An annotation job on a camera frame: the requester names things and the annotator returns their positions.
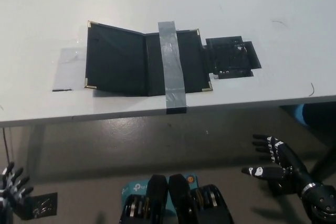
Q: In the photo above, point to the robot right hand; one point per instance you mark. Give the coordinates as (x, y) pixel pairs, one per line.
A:
(286, 161)

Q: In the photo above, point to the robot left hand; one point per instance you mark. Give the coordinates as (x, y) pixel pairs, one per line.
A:
(15, 184)

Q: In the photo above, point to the black diary gold corners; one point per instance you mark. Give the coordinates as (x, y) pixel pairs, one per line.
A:
(115, 61)

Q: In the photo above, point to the black table leg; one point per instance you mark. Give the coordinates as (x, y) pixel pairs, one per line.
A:
(325, 163)

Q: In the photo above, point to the blue object under table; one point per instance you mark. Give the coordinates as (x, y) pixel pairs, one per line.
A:
(300, 115)

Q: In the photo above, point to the dark object under table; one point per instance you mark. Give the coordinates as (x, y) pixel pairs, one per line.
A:
(320, 115)

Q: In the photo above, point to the black tape patch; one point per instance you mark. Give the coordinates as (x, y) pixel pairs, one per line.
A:
(231, 56)

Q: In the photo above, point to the teal router box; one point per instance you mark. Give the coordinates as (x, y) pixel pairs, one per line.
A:
(135, 187)

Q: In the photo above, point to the clear tape patch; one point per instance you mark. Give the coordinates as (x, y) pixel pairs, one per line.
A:
(69, 69)

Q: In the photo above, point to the grey duct tape strip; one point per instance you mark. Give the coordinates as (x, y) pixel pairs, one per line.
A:
(172, 64)

